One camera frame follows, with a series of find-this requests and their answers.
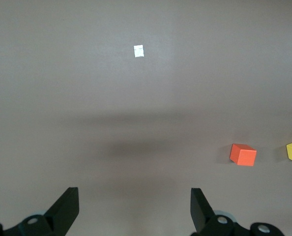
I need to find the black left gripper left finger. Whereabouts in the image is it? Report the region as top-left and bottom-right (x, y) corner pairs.
(0, 187), (80, 236)

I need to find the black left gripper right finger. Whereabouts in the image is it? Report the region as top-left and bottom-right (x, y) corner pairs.
(190, 188), (285, 236)

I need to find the orange wooden block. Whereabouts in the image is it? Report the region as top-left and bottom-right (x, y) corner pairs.
(229, 144), (258, 167)

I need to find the small tape patch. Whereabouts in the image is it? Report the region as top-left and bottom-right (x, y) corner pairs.
(133, 44), (145, 58)

